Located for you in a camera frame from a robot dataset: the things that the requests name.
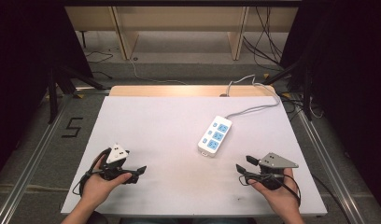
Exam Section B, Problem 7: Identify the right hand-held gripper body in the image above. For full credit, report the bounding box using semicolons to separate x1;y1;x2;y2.
257;151;300;191

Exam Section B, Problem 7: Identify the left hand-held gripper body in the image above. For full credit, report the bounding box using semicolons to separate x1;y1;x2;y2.
98;143;140;185

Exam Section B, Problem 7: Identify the white and blue power strip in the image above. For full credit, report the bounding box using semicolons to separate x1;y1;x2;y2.
196;115;233;159

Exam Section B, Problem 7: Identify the person's left hand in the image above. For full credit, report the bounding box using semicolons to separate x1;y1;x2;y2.
80;154;134;207

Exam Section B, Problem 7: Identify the person's right hand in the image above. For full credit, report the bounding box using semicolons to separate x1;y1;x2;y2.
247;167;303;217

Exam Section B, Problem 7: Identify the white table board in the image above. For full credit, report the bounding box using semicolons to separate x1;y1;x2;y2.
60;95;329;218

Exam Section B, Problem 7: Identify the black metal stand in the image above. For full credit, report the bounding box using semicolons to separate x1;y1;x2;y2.
261;57;315;121
46;63;107;125

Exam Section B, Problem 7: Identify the wooden table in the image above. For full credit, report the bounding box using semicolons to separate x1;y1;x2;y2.
108;85;276;98

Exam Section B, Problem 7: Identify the dark curtain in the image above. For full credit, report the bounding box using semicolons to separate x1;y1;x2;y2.
279;0;381;217
0;0;94;185

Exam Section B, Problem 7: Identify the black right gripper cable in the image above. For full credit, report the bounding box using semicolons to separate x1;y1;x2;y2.
238;173;303;207

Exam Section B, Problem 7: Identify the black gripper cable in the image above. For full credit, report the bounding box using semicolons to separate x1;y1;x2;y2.
72;147;112;198
238;173;303;207

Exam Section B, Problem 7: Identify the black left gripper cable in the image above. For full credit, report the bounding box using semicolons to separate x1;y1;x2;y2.
72;147;112;198

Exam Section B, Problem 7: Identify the grey power strip cable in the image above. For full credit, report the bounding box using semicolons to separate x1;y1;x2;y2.
224;74;282;120

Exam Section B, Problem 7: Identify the metal floor rail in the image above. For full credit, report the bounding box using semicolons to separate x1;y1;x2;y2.
0;88;110;224
281;92;365;224

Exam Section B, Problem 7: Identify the white floor cable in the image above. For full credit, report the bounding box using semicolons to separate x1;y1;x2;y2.
128;58;187;86

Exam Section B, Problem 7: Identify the thin black floor cable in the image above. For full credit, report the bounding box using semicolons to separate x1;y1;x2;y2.
84;49;116;80

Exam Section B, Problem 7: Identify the bundle of black floor cables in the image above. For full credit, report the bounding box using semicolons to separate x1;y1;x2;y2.
242;6;286;72

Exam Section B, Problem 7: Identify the light wooden desk frame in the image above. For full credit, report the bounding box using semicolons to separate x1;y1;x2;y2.
64;6;301;62

